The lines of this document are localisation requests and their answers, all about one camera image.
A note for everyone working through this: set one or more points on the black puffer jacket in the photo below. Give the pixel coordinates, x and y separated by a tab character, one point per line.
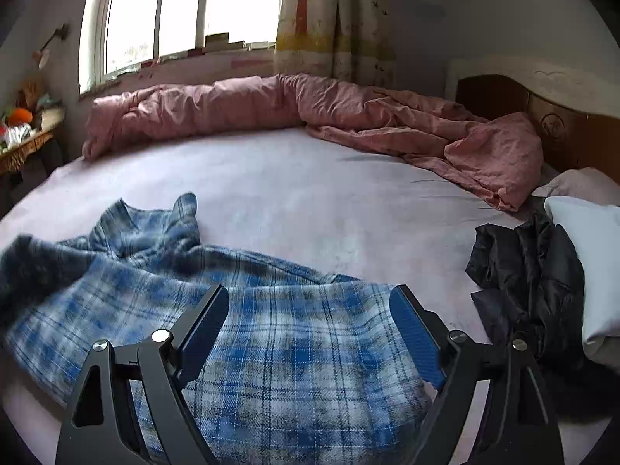
528	276

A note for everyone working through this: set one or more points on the orange toy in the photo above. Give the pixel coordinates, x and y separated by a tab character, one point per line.
20	116

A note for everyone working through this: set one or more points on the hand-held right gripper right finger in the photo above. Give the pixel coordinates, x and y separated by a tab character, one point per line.
414	327

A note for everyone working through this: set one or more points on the pink quilt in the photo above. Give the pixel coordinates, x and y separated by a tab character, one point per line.
368	116

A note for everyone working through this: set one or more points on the white pillow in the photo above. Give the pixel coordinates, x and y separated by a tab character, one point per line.
596	261

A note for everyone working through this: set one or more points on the white framed window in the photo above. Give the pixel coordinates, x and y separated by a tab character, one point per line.
184	9

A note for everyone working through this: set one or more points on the wooden headboard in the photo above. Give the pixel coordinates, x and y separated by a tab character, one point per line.
571	126

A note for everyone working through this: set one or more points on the wall lamp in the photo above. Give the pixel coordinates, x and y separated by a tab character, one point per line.
44	55

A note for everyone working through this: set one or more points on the blue plaid coat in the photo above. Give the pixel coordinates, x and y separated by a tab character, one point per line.
300	348

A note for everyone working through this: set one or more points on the books on windowsill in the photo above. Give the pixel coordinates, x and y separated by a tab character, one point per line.
217	42

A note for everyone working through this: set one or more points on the cream headboard cover cloth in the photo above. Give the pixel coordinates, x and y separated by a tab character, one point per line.
547	75

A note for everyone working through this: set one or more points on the patterned beige curtain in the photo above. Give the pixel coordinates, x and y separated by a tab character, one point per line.
339	19

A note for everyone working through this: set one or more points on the stack of books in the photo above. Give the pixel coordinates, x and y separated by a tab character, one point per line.
51	117

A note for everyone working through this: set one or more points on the bed with pink sheet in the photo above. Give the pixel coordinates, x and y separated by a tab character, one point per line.
300	189

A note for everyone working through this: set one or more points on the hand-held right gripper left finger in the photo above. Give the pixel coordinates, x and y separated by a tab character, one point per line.
206	322

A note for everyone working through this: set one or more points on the wooden desk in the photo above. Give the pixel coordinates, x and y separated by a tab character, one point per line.
24	147

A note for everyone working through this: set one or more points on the pink pillow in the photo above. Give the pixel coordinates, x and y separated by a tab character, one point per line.
581	184

